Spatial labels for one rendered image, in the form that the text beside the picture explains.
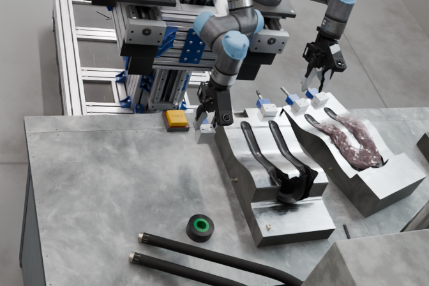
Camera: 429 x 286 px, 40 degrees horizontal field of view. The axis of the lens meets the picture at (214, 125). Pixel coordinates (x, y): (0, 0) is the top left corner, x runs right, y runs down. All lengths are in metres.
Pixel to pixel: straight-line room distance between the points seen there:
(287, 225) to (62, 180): 0.69
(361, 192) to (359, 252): 1.01
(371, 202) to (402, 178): 0.16
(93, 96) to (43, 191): 1.21
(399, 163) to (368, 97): 1.85
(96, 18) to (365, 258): 2.60
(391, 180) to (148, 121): 0.85
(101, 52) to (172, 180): 1.43
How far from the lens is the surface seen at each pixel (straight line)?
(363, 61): 4.31
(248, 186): 1.86
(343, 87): 3.98
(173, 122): 2.03
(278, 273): 1.68
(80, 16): 3.42
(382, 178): 2.10
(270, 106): 2.11
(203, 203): 1.88
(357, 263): 1.06
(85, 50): 3.20
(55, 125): 1.98
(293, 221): 1.88
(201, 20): 1.74
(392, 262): 1.10
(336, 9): 1.91
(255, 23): 1.82
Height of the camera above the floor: 2.25
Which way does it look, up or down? 43 degrees down
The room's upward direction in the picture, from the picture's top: 22 degrees clockwise
